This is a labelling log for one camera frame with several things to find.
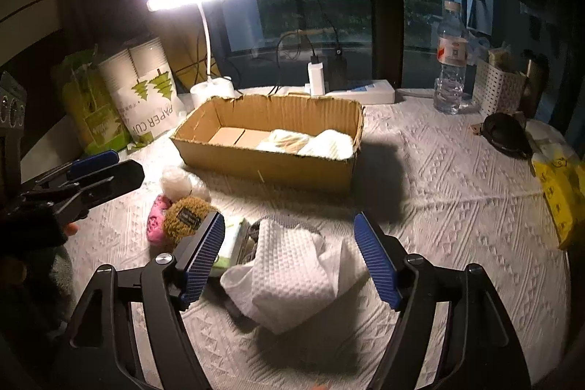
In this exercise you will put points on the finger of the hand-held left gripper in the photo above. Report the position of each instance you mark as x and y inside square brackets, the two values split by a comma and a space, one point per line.
[114, 179]
[93, 161]

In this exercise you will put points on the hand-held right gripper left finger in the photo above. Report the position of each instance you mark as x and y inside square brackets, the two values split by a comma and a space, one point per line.
[201, 262]

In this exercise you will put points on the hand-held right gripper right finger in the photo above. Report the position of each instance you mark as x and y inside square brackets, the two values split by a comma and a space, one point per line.
[374, 257]

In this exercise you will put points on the green tissue pack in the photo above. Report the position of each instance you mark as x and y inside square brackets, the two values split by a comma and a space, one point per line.
[233, 241]

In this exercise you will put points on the brown fuzzy ball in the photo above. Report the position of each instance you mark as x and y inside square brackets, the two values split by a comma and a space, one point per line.
[185, 216]

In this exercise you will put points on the pink plush toy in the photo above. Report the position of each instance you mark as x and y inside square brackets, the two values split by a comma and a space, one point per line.
[157, 221]

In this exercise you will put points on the white fluffy ball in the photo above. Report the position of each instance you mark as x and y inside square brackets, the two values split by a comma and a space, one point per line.
[183, 184]

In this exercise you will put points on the white textured towel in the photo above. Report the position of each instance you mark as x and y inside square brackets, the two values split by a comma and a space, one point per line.
[283, 271]

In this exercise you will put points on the brown cardboard box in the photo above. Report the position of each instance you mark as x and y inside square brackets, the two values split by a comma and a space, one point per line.
[274, 170]

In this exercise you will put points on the white soft bundle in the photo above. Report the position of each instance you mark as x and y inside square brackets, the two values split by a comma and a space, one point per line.
[331, 145]

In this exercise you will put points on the person's left hand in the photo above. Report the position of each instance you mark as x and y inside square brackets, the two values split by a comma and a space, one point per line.
[70, 229]

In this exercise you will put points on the green plastic bag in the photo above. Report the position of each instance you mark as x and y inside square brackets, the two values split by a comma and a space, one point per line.
[91, 116]

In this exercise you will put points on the paper cup package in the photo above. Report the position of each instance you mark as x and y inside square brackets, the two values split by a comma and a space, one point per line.
[137, 97]

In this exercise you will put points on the cream yarn ball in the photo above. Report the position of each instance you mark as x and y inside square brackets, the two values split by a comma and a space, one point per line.
[285, 141]

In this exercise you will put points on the white power strip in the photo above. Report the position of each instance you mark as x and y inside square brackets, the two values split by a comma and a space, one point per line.
[365, 90]

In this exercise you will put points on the black round object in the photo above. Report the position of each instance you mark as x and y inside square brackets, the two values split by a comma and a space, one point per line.
[505, 134]

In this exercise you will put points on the white charger plug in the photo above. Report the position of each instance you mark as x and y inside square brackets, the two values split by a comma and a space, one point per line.
[316, 74]

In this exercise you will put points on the black charger plug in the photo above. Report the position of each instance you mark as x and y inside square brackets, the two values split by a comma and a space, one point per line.
[338, 68]

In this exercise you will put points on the yellow packet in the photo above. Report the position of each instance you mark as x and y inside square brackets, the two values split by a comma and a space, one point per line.
[560, 193]

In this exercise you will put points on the clear water bottle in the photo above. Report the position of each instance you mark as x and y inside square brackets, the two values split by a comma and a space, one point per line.
[450, 70]

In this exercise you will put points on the white crumpled wrapper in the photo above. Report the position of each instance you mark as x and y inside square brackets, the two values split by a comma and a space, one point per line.
[546, 138]

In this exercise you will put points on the white perforated basket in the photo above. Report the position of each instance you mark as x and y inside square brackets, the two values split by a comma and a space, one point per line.
[496, 86]

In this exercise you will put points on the clear plastic bag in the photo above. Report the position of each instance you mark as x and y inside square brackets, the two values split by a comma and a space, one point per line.
[476, 47]

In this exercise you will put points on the dark thermos flask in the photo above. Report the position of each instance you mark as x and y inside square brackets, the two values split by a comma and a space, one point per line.
[535, 81]

